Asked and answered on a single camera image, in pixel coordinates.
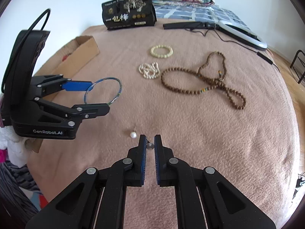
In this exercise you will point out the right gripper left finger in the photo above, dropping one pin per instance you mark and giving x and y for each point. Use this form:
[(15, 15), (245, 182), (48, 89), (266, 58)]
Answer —
[(96, 198)]

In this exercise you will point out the cardboard box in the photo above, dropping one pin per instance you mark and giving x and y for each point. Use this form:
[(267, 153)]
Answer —
[(71, 58)]

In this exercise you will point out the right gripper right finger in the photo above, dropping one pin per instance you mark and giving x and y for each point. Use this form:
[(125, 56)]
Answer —
[(204, 198)]

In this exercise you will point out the white pearl earring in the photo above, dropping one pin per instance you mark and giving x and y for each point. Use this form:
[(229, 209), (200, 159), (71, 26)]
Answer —
[(133, 134)]

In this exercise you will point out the grey pearl earring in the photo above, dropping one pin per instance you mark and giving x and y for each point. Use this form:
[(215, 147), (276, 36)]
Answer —
[(149, 145)]

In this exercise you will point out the blue checkered bedsheet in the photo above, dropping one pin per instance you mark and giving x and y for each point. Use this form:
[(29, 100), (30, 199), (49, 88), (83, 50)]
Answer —
[(203, 14)]

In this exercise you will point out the white ring light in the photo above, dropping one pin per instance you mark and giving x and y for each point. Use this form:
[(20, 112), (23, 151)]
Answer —
[(241, 34)]

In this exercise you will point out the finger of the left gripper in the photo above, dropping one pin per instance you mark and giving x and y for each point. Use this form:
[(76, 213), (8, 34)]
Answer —
[(77, 86), (90, 110)]

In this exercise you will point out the black metal rack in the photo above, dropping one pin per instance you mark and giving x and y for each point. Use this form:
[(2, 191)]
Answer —
[(298, 66)]

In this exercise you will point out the black snack bag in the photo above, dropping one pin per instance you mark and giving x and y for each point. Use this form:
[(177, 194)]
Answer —
[(121, 14)]

